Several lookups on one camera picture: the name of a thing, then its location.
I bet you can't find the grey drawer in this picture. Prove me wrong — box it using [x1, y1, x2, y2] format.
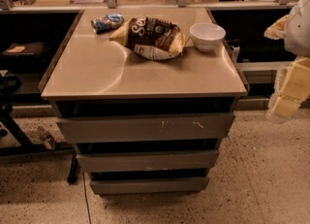
[90, 176, 209, 195]
[77, 150, 218, 173]
[57, 112, 234, 144]

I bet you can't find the grey three-drawer cabinet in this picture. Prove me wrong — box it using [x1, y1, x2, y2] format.
[39, 9, 247, 182]

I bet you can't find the brown chip bag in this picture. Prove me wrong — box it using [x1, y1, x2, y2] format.
[109, 16, 188, 61]

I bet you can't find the grey middle drawer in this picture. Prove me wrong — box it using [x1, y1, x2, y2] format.
[77, 150, 218, 173]

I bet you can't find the white bowl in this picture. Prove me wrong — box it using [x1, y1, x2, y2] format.
[190, 22, 226, 52]

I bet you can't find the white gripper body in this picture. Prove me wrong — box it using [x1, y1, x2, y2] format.
[266, 56, 310, 124]

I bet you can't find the black stand leg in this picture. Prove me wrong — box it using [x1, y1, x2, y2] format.
[67, 152, 78, 184]

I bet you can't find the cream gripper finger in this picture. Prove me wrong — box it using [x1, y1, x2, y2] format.
[263, 15, 288, 40]

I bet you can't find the grey bottom drawer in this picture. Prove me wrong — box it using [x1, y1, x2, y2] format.
[90, 176, 209, 195]

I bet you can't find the blue crumpled snack bag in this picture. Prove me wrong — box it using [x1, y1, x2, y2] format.
[91, 14, 124, 34]

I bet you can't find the grey top drawer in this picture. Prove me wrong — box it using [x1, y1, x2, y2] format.
[57, 112, 234, 144]

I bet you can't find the plastic bottle on floor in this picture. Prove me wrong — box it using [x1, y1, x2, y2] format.
[37, 126, 56, 150]

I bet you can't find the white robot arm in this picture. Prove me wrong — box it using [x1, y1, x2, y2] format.
[263, 0, 310, 123]

